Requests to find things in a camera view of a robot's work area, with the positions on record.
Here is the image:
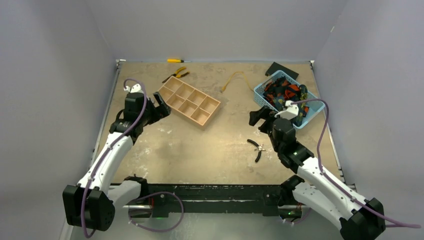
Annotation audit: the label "wooden compartment tray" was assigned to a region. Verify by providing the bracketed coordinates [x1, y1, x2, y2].
[158, 76, 221, 129]

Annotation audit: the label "light blue plastic basket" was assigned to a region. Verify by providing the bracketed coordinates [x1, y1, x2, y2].
[253, 70, 325, 129]

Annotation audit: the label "blue floral tie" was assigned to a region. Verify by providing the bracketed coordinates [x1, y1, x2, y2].
[297, 84, 309, 119]

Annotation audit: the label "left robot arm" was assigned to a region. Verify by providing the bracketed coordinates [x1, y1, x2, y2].
[62, 91, 171, 232]

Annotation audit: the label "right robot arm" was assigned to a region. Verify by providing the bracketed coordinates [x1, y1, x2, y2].
[249, 106, 386, 240]

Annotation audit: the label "orange black striped tie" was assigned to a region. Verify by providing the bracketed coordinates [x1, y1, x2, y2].
[262, 76, 299, 111]

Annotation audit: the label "yellow black pliers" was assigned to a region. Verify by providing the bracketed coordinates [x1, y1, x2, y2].
[162, 66, 190, 83]

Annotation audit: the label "black flat box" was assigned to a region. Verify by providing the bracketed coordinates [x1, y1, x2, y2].
[265, 62, 299, 80]

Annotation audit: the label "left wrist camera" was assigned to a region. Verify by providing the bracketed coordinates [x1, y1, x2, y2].
[124, 83, 144, 93]

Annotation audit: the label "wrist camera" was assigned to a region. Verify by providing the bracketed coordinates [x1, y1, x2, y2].
[274, 100, 299, 120]
[124, 83, 144, 93]

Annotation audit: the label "black handled cutters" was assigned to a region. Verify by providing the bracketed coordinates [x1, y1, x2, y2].
[246, 139, 266, 163]

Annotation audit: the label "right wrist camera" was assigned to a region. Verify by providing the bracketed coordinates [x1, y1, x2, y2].
[274, 100, 299, 120]

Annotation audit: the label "yellow handled screwdriver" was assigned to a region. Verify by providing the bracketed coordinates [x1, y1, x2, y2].
[167, 58, 191, 63]

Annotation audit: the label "yellow cable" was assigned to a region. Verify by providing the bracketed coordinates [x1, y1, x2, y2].
[221, 71, 255, 93]

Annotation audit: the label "black base frame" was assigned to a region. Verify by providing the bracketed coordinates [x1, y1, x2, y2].
[129, 183, 299, 218]

